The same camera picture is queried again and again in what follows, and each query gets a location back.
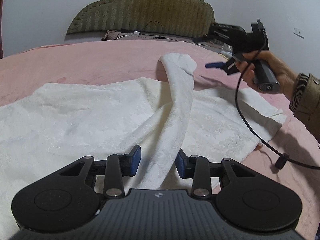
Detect white textured pants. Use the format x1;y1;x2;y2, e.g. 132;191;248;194
1;53;286;239

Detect person's right hand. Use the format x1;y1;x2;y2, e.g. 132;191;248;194
235;50;298;101

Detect white folded quilt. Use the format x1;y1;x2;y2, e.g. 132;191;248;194
219;43;233;59

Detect olive striped headboard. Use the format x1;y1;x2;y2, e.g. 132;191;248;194
67;0;215;37

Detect patterned pillow at headboard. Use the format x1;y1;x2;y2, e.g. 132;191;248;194
101;30;193;43

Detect white wall switch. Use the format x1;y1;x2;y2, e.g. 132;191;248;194
293;28;304;38

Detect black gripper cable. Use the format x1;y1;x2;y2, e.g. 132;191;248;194
235;32;320;170

